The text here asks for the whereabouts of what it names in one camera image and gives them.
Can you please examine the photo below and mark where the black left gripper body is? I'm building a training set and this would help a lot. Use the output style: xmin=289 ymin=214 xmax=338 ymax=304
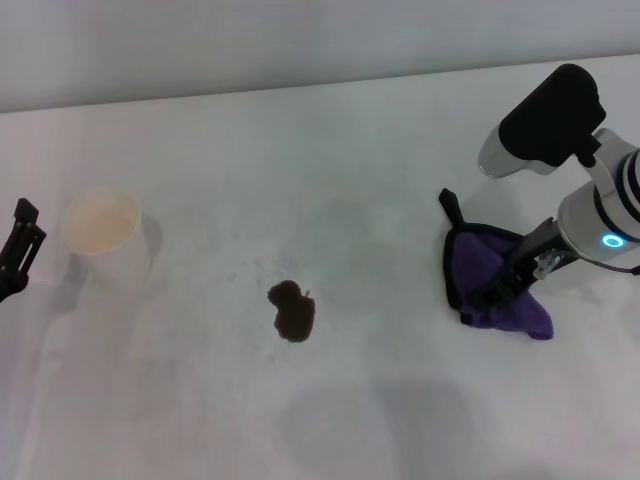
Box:
xmin=0 ymin=238 xmax=32 ymax=304

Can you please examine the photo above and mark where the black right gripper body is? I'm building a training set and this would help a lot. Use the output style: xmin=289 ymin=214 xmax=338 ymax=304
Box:
xmin=503 ymin=216 xmax=577 ymax=282

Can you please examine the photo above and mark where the purple rag with black trim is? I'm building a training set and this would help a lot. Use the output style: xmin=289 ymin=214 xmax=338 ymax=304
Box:
xmin=438 ymin=187 xmax=556 ymax=344

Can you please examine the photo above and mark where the white paper cup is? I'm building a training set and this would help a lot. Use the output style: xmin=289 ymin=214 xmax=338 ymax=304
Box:
xmin=59 ymin=186 xmax=151 ymax=288

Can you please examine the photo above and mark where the black water stain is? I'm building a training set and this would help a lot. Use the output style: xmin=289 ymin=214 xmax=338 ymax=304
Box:
xmin=266 ymin=280 xmax=316 ymax=345

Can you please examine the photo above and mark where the black grey right wrist camera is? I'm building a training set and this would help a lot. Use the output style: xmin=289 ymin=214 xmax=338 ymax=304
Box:
xmin=476 ymin=63 xmax=609 ymax=181

